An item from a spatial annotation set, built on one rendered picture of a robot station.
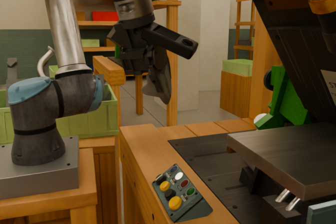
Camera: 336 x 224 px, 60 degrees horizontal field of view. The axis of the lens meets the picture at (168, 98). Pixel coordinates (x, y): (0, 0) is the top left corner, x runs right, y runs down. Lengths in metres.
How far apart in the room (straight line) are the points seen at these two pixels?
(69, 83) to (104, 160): 0.52
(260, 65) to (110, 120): 0.72
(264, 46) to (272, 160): 0.94
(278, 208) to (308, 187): 0.19
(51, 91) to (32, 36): 6.73
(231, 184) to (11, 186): 0.57
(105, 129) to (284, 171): 1.12
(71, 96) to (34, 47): 6.73
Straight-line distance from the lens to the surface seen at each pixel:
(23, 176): 0.88
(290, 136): 0.48
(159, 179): 0.73
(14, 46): 7.67
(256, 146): 0.42
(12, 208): 0.89
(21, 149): 0.94
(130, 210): 1.27
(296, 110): 0.62
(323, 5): 0.34
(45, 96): 0.89
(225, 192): 0.76
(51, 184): 0.88
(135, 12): 0.60
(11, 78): 1.70
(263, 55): 1.30
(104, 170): 1.36
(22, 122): 0.90
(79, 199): 0.87
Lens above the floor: 1.29
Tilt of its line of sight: 14 degrees down
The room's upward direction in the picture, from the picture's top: straight up
